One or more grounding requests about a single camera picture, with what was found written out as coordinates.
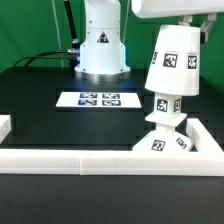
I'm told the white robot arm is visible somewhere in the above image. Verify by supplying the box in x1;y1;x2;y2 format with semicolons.
75;0;224;78

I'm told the white marker sheet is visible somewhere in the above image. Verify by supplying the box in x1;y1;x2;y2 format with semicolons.
56;92;141;108

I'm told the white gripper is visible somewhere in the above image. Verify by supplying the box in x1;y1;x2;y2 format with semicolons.
131;0;224;44

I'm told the grey thin cable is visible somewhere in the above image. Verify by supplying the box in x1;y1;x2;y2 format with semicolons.
51;0;65;68

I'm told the white lamp bulb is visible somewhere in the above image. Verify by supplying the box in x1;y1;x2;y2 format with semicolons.
154;93;182;119

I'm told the white fence border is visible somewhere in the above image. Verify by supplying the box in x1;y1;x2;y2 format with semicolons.
0;118;224;176

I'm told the black cable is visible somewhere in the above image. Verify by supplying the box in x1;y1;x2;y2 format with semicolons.
13;48;81;68

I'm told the white lamp shade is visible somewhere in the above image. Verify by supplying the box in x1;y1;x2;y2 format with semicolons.
145;25;200;96

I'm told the white lamp base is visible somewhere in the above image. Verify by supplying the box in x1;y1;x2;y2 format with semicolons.
132;112;193;153

